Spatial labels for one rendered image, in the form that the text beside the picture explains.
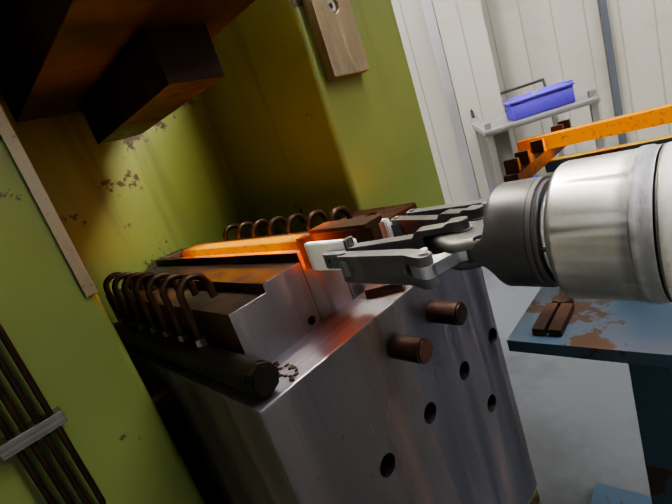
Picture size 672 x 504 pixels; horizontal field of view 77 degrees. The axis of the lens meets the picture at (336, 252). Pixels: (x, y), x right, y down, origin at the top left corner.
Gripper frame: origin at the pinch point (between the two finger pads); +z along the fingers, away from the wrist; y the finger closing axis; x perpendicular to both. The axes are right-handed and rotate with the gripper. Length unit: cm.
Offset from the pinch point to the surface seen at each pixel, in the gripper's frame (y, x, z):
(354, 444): -8.5, -17.7, -0.8
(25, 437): -29.5, -5.6, 17.4
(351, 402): -7.1, -13.8, -0.8
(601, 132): 45.2, -1.7, -11.7
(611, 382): 111, -99, 15
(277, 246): -1.5, 1.0, 10.0
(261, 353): -10.9, -6.7, 5.2
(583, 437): 82, -99, 16
